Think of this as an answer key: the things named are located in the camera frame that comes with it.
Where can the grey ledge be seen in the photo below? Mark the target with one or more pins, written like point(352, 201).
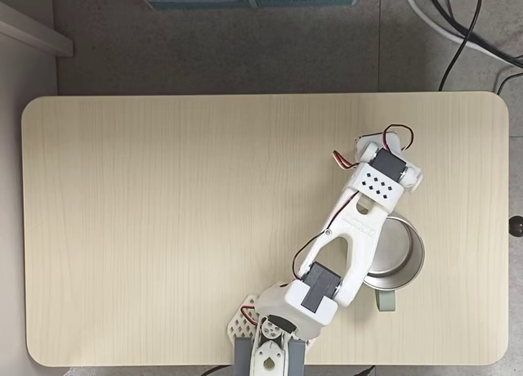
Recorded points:
point(37, 28)

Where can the black round knob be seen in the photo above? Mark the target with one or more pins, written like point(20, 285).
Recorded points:
point(516, 226)

